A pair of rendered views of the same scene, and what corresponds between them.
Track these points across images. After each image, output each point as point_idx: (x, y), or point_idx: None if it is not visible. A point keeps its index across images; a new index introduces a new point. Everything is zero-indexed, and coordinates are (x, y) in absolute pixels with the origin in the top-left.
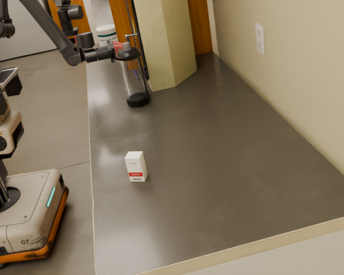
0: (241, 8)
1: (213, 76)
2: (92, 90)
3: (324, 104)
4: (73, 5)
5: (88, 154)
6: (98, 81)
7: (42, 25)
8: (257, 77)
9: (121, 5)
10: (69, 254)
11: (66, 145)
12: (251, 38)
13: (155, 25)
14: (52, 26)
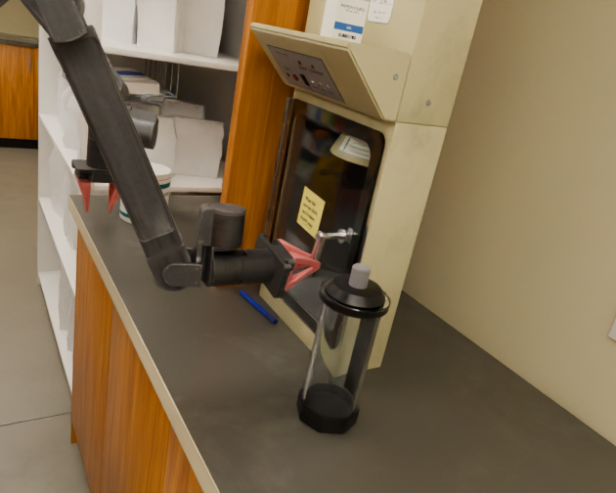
0: (559, 233)
1: (441, 347)
2: (157, 340)
3: None
4: (144, 112)
5: None
6: (156, 308)
7: (113, 157)
8: (569, 382)
9: (258, 145)
10: None
11: None
12: (584, 302)
13: (401, 228)
14: (143, 167)
